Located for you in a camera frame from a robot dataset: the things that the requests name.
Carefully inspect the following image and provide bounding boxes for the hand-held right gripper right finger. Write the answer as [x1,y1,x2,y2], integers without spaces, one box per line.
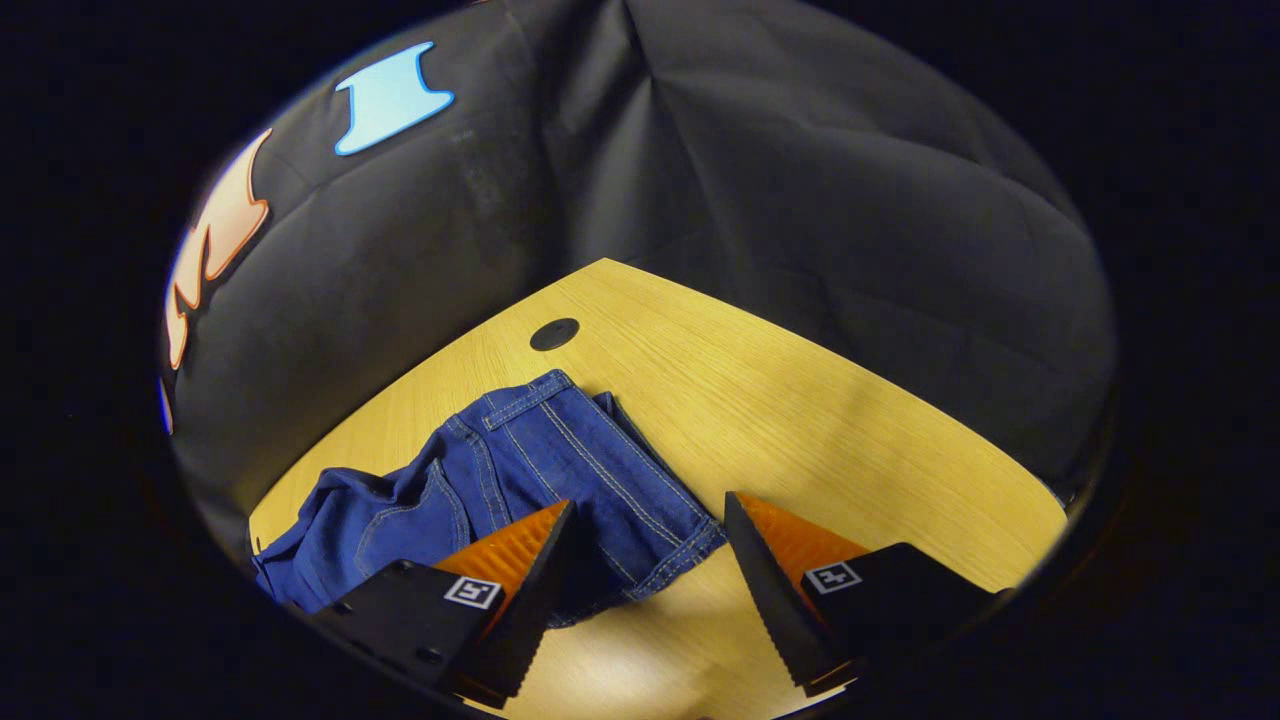
[722,490,1013,698]

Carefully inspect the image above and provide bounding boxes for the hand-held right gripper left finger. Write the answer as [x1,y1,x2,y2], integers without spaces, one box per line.
[310,500,579,709]

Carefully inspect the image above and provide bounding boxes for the blue denim jeans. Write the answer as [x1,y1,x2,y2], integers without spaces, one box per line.
[250,368,728,629]

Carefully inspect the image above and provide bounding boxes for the black backdrop cloth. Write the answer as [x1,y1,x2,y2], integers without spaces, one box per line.
[160,0,1117,566]

